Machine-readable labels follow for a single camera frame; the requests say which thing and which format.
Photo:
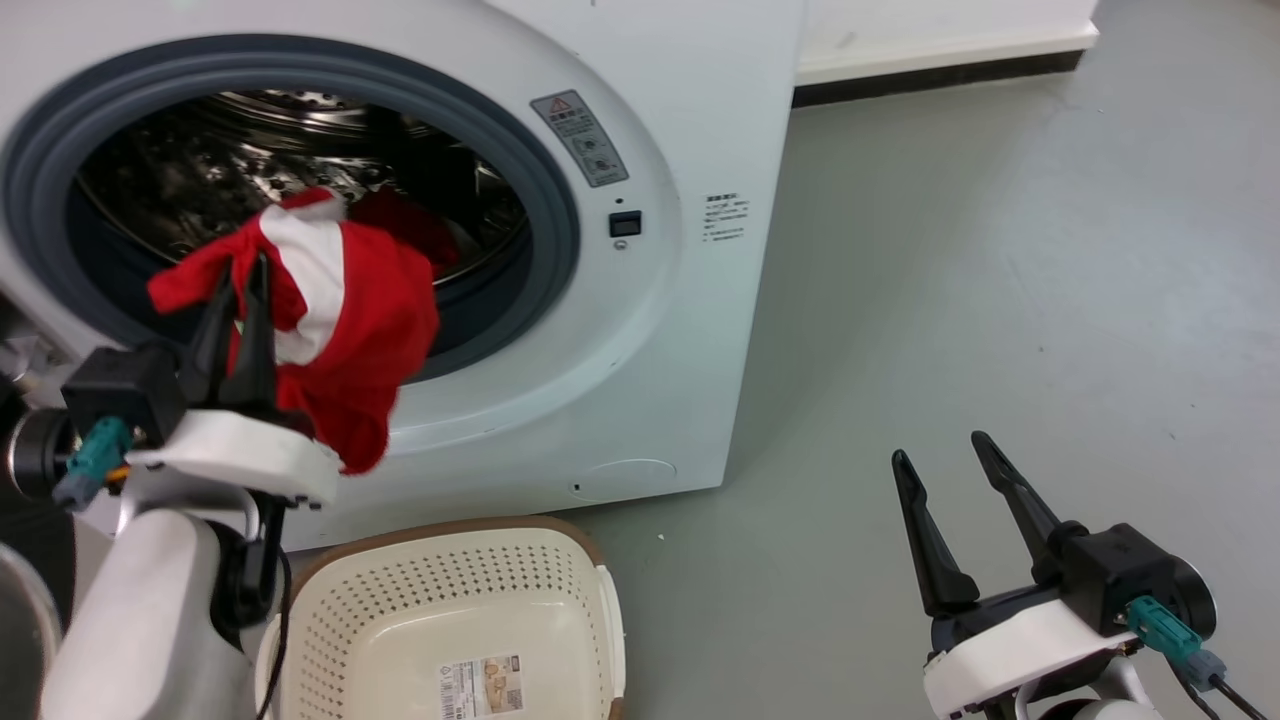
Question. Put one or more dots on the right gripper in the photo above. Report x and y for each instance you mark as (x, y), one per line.
(1020, 650)

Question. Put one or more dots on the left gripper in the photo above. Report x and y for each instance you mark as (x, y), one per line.
(240, 455)

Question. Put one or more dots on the red and white garment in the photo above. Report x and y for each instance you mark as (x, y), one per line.
(365, 320)

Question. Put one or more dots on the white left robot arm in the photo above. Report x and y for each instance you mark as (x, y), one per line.
(150, 620)

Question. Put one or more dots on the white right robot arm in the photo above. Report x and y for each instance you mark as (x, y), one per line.
(1095, 705)

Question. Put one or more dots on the cream perforated laundry basket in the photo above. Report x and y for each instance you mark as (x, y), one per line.
(400, 620)

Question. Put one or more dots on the grey washing machine door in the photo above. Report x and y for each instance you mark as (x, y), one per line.
(22, 630)

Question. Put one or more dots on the white front-load washing machine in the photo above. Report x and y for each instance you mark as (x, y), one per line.
(640, 350)

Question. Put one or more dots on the steel washer drum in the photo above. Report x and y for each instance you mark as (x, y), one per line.
(190, 170)

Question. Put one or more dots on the grey rubber door gasket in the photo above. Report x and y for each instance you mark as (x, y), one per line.
(545, 190)

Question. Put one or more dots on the round filter cover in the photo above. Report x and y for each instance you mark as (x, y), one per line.
(624, 479)

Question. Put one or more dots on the small printed text label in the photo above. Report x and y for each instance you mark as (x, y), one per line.
(725, 219)

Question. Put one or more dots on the grey warning sticker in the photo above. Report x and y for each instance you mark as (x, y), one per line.
(580, 137)

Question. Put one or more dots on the black door latch socket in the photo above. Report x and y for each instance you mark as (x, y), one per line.
(625, 223)

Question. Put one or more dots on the paper label sticker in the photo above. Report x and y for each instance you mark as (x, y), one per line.
(484, 686)

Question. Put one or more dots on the white platform with dark base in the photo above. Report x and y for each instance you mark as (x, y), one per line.
(940, 45)

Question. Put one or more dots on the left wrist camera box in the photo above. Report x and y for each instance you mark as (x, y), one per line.
(125, 390)

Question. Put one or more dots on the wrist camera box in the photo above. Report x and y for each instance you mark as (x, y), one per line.
(1130, 575)
(125, 390)

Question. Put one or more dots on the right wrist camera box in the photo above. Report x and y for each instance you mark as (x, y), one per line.
(1130, 575)

